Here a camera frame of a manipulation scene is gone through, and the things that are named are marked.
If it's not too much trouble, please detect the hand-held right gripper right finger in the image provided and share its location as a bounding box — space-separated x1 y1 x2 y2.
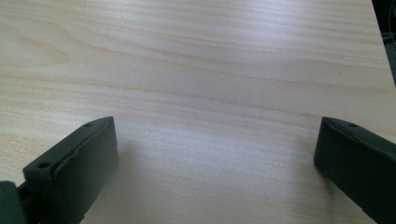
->
313 116 396 224

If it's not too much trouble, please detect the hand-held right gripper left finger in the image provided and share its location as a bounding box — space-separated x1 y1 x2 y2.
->
21 116 120 224

